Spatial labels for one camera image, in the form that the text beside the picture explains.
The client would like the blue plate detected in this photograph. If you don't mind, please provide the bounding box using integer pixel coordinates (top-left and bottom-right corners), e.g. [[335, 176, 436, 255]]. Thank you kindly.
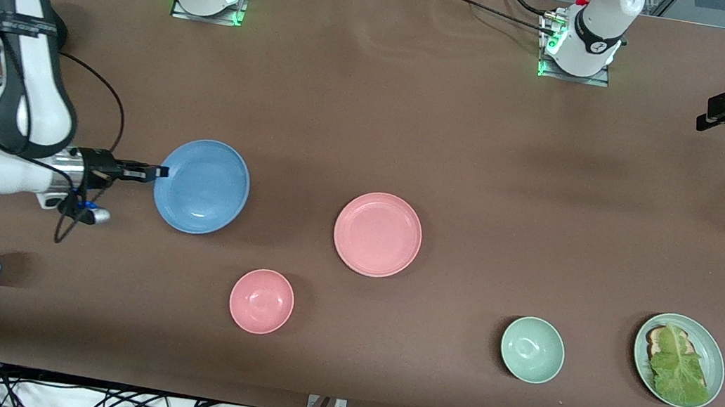
[[148, 133, 256, 242]]

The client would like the pink plate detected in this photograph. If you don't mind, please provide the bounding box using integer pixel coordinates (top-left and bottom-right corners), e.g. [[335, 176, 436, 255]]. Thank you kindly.
[[328, 187, 427, 284]]

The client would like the small pink bowl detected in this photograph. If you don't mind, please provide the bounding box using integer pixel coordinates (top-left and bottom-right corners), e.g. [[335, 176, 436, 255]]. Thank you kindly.
[[225, 265, 299, 340]]

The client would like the brown table cover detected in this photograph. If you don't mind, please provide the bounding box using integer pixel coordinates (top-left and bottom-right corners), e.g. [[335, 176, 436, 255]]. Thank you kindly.
[[0, 0, 725, 407]]

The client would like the green plate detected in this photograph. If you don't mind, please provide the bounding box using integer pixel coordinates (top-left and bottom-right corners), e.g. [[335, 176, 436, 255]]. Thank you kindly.
[[627, 309, 725, 407]]

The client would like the toast slice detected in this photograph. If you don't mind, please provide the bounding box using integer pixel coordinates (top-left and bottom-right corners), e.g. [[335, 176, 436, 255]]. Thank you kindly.
[[644, 323, 693, 363]]

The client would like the green lettuce leaf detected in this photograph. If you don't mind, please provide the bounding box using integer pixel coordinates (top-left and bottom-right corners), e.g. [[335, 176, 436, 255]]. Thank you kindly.
[[644, 320, 719, 407]]

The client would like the small green bowl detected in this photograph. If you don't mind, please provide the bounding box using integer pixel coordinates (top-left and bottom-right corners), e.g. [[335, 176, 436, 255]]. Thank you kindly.
[[496, 313, 570, 388]]

